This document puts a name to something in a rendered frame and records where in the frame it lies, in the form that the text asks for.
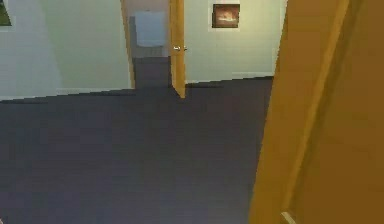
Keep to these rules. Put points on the yellow wooden room door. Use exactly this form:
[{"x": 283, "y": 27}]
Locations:
[{"x": 177, "y": 30}]

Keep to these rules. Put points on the white bathroom fixture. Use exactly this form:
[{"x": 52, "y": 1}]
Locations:
[{"x": 150, "y": 28}]

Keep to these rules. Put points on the large yellow wooden door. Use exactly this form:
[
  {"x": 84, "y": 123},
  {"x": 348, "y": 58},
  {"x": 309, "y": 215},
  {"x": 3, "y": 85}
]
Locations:
[{"x": 333, "y": 126}]

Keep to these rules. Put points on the orange framed wall picture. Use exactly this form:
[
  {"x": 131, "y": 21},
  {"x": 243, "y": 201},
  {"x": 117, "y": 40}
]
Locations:
[{"x": 225, "y": 15}]

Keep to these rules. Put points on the green framed wall picture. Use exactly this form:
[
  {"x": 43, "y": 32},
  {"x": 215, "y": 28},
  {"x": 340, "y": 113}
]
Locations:
[{"x": 4, "y": 15}]

